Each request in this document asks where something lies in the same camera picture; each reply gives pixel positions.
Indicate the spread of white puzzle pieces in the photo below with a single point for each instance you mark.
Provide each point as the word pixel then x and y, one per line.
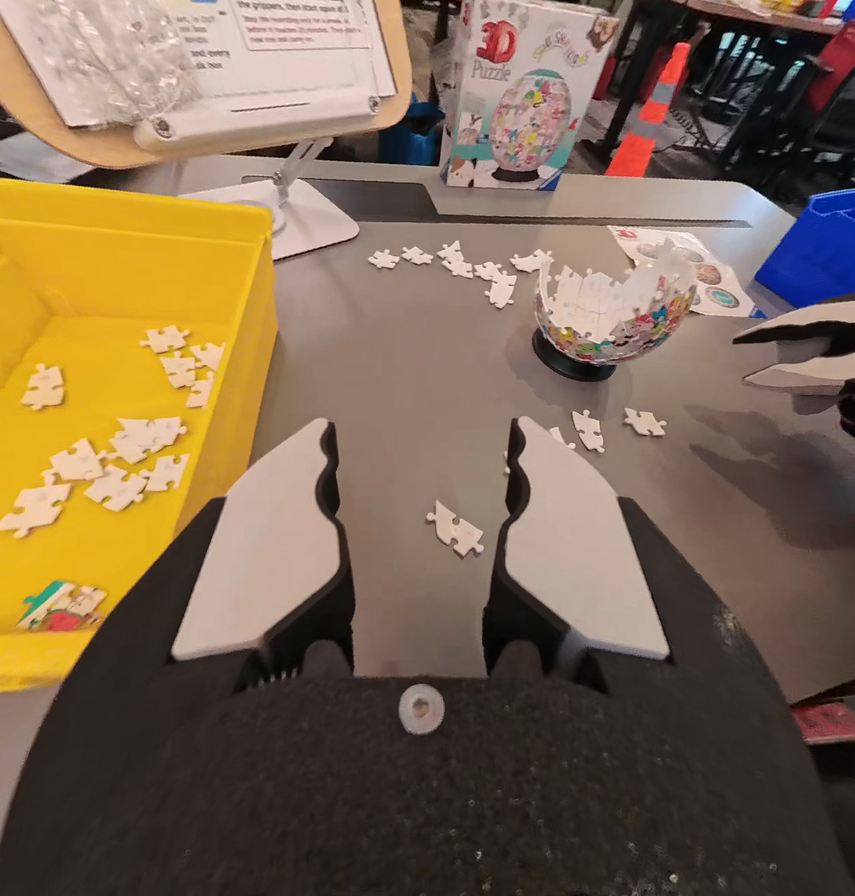
pixel 120 483

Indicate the red black object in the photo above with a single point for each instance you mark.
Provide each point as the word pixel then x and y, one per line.
pixel 833 721

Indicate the background wooden table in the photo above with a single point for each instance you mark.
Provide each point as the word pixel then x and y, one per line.
pixel 763 11

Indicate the printed paper sheet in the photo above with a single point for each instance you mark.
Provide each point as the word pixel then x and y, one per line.
pixel 302 42

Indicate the dark blue bin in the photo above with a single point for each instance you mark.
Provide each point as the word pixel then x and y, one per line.
pixel 406 133

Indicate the yellow plastic bin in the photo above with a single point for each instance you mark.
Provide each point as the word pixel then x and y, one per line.
pixel 120 266

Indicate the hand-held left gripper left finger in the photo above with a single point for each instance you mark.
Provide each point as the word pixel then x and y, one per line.
pixel 267 546

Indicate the orange object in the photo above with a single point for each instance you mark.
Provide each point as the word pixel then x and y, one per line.
pixel 651 112

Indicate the partly built white puzzle ball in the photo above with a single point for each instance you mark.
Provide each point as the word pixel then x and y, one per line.
pixel 616 301

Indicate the blue plastic bin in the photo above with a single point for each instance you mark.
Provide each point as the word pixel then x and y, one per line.
pixel 826 245

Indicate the printed instruction leaflet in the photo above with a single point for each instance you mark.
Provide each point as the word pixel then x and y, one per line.
pixel 721 287

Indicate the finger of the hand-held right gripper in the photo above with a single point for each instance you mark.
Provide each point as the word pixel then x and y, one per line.
pixel 833 371
pixel 833 315

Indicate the white clamp bar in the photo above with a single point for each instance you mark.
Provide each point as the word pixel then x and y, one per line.
pixel 260 119

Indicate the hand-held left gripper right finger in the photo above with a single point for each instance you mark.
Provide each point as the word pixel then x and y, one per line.
pixel 574 546

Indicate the wooden document board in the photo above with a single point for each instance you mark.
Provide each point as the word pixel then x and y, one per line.
pixel 64 140

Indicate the colourful puzzle ball box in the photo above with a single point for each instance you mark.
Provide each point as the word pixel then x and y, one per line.
pixel 525 98

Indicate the clear plastic bag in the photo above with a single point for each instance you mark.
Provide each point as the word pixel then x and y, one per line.
pixel 113 56

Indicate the colourful assembled puzzle fragment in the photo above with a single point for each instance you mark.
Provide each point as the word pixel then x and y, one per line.
pixel 64 606

